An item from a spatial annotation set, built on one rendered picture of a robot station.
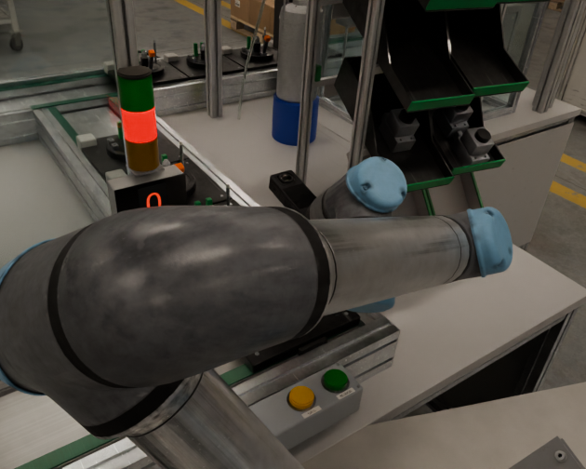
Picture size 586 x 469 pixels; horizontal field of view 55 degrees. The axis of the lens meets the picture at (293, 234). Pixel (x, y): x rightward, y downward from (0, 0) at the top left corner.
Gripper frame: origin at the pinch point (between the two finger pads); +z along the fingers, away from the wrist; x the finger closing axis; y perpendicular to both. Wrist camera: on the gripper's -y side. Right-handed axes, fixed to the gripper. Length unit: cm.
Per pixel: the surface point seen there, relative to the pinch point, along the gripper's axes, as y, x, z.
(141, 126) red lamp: -22.0, -19.3, -12.4
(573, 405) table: 50, 40, -9
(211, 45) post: -82, 42, 67
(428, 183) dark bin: 0.8, 27.2, -13.4
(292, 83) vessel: -55, 55, 51
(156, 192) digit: -14.2, -18.1, -3.5
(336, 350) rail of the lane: 21.9, 3.5, 1.3
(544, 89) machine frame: -30, 164, 47
